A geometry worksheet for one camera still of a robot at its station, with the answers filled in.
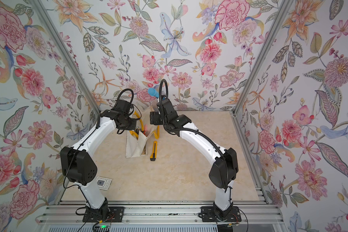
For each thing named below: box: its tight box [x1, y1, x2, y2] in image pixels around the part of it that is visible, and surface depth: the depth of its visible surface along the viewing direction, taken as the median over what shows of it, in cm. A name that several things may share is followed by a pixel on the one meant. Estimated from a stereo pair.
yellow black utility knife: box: [149, 140, 158, 161], surface depth 98 cm
